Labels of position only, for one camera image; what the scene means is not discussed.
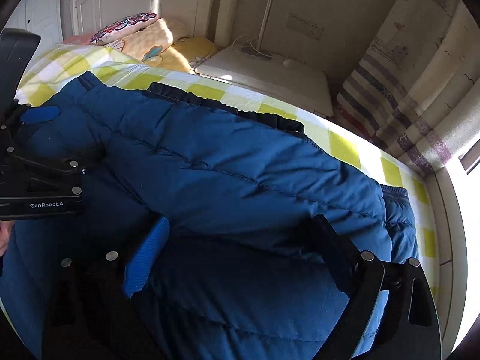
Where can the white nightstand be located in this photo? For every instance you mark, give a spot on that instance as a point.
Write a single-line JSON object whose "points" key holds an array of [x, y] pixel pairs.
{"points": [[301, 86]]}

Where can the white desk lamp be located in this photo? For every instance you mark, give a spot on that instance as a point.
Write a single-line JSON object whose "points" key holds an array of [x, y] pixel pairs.
{"points": [[254, 49]]}

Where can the blue puffer jacket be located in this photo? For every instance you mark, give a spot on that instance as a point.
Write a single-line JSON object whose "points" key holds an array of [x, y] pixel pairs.
{"points": [[206, 232]]}

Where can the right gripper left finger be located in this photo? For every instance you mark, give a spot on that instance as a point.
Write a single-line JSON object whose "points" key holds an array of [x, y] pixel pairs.
{"points": [[98, 309]]}

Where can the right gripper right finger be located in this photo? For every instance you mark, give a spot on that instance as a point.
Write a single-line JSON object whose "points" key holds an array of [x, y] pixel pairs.
{"points": [[358, 274]]}

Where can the striped cartoon curtain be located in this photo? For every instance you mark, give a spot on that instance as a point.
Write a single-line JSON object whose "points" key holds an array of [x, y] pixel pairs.
{"points": [[415, 92]]}

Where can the white wardrobe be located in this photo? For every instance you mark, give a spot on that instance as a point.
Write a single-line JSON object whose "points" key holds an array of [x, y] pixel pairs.
{"points": [[41, 17]]}

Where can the yellow pillow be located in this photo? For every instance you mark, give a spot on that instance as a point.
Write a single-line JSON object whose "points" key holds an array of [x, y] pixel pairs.
{"points": [[186, 54]]}

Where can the person's left hand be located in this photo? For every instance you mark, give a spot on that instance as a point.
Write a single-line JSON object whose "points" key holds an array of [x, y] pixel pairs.
{"points": [[6, 228]]}

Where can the white charger plug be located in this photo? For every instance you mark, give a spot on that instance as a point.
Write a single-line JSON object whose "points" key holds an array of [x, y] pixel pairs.
{"points": [[288, 63]]}

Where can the yellow checked bed sheet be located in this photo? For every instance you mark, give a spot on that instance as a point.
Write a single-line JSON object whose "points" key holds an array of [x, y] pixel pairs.
{"points": [[225, 93]]}

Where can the wall socket panel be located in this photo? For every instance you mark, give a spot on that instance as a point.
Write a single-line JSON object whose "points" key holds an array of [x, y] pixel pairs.
{"points": [[304, 26]]}

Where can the pink pillow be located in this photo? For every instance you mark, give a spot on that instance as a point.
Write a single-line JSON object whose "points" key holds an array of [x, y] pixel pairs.
{"points": [[79, 40]]}

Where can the orange cartoon blanket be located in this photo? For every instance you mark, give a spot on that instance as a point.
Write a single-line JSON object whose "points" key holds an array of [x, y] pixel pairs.
{"points": [[149, 43]]}

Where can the patterned red blue pillow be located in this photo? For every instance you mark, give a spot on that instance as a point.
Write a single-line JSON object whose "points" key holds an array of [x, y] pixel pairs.
{"points": [[123, 27]]}

